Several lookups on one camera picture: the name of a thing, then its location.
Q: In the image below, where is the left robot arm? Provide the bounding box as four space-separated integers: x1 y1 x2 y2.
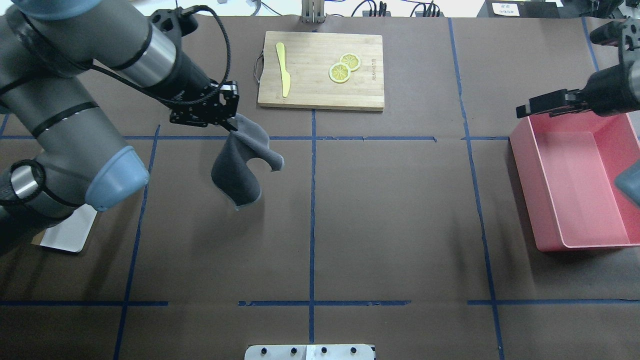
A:
1 0 239 254

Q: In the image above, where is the pink plastic bin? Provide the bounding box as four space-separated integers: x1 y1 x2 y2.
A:
509 112 640 252

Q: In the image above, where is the lemon slice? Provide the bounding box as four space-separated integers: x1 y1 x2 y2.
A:
339 52 362 72
327 62 352 84

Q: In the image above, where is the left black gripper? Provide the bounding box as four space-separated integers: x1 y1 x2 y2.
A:
169 80 240 132

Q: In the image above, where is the wooden cutting board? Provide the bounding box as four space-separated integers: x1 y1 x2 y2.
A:
257 30 386 112

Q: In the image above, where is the lemon slice near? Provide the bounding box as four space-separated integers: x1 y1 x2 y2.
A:
327 62 352 84

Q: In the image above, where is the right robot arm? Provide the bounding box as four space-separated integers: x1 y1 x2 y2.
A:
515 19 639 208

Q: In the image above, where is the yellow plastic knife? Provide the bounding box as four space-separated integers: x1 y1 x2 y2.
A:
275 42 291 98

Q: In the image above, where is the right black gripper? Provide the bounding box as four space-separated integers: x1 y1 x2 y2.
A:
516 89 590 119

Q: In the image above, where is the grey cloth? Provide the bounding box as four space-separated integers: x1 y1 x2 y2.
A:
210 112 285 211

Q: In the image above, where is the aluminium frame post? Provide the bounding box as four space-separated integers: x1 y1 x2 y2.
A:
301 0 327 24

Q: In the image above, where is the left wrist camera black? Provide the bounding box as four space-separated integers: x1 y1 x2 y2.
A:
148 7 199 38

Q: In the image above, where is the lemon slice far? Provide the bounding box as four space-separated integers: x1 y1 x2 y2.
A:
339 52 362 72

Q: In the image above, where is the black adapter box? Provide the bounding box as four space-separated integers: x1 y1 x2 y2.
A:
476 0 560 19

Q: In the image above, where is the white rack tray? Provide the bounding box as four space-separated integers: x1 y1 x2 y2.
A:
30 204 98 253

